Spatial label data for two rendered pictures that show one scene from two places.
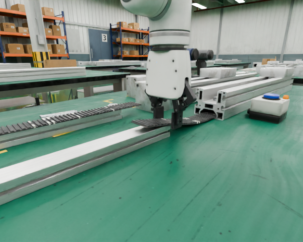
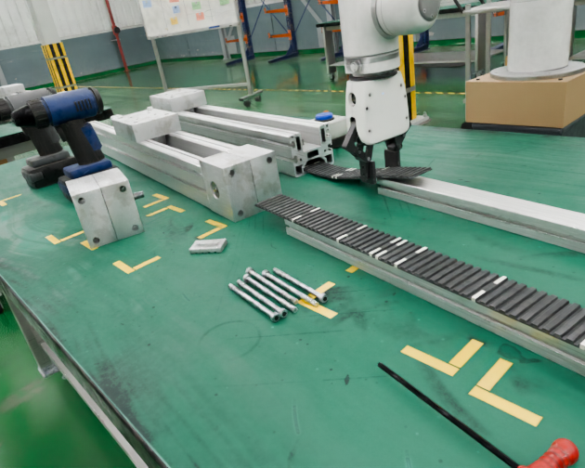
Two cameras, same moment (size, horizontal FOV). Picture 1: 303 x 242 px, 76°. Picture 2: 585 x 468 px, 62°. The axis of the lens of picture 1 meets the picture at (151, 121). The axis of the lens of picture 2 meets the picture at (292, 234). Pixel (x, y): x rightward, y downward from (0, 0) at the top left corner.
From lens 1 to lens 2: 0.89 m
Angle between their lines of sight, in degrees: 71
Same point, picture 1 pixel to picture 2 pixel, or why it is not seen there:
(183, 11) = not seen: hidden behind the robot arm
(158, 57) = (384, 86)
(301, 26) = not seen: outside the picture
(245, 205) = (520, 160)
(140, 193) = (527, 188)
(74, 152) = (502, 201)
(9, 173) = (567, 215)
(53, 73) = not seen: outside the picture
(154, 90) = (382, 132)
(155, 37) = (391, 60)
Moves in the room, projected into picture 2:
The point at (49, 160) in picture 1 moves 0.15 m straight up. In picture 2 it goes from (528, 206) to (536, 87)
